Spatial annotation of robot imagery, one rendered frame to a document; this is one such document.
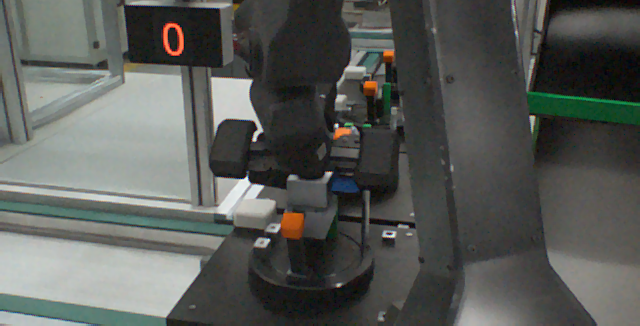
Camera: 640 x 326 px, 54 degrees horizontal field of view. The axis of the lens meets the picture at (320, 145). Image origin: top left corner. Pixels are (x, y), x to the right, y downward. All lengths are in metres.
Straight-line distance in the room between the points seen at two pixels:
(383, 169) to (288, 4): 0.22
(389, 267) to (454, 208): 0.49
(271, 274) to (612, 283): 0.33
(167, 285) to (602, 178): 0.51
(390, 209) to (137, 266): 0.34
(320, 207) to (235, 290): 0.13
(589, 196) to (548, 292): 0.41
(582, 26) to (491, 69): 0.41
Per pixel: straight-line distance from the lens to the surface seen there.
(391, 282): 0.70
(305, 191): 0.66
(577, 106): 0.54
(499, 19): 0.25
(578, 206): 0.66
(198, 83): 0.83
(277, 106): 0.49
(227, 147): 0.63
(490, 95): 0.24
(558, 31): 0.64
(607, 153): 0.68
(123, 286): 0.82
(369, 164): 0.60
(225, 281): 0.71
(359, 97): 1.34
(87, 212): 0.95
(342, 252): 0.71
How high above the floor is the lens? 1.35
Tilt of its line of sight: 21 degrees down
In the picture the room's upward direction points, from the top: straight up
